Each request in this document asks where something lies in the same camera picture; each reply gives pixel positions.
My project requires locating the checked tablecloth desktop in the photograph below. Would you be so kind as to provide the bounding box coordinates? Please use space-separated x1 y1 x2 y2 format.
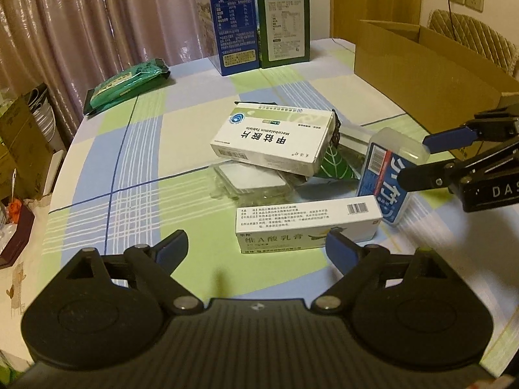
8 36 519 373

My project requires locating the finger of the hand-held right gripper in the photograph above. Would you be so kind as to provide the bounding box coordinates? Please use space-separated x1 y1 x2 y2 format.
422 106 519 154
397 138 519 193

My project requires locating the clear plastic blister tray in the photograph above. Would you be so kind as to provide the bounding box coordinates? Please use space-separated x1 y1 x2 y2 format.
211 162 309 208

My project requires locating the dark red box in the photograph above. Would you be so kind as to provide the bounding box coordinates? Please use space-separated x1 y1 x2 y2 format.
0 198 36 270

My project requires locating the clear case with blue label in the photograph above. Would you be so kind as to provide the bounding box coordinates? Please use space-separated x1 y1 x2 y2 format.
356 127 431 228

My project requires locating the stack of metal bowls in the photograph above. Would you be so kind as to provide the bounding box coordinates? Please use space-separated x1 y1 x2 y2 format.
28 88 56 143

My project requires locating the small brown cardboard box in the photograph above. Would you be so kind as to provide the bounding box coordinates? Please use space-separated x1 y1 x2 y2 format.
0 83 67 201

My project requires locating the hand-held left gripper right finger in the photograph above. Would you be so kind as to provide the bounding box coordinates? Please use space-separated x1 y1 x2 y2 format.
310 227 451 317

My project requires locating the large cardboard box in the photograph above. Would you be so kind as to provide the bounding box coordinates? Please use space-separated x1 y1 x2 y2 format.
354 19 519 163

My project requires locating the dark green carton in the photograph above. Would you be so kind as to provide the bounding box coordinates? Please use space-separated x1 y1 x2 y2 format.
255 0 312 69

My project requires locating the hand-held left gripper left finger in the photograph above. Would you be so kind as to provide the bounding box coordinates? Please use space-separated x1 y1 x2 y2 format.
65 229 203 316

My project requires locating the long white ointment box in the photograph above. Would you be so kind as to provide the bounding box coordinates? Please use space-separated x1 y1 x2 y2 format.
236 194 384 256

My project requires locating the white medicine tablet box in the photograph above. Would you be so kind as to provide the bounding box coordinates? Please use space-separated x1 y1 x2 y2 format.
210 107 336 177

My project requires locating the green and silver foil pouch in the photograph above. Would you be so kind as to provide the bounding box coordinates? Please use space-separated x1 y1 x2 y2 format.
234 100 361 181

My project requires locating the green wrapped packet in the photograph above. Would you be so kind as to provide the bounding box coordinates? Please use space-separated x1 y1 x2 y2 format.
83 59 171 117

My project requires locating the tall blue carton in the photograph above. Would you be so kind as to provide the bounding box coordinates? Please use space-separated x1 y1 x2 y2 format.
195 0 261 76

